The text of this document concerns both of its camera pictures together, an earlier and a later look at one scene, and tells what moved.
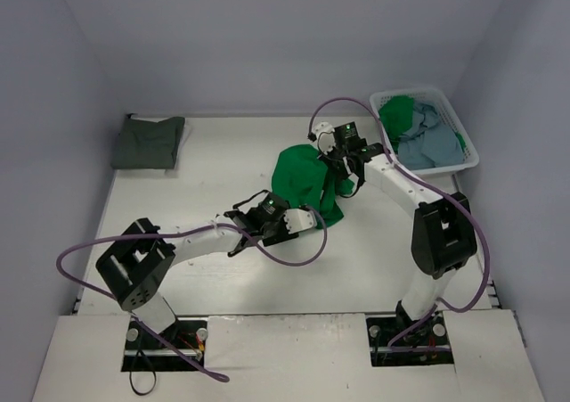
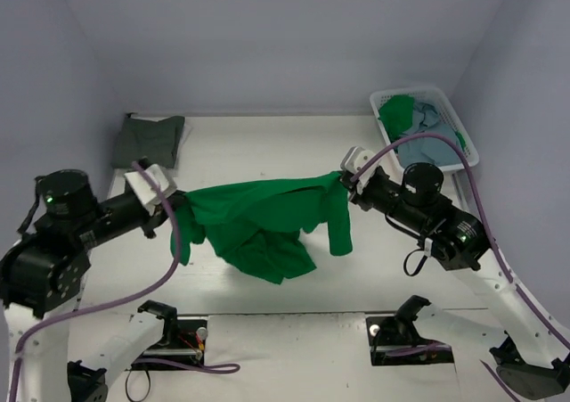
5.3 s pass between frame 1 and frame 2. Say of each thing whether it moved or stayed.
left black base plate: stayed
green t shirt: moved
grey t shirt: stayed
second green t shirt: stayed
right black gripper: moved
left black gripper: moved
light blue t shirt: stayed
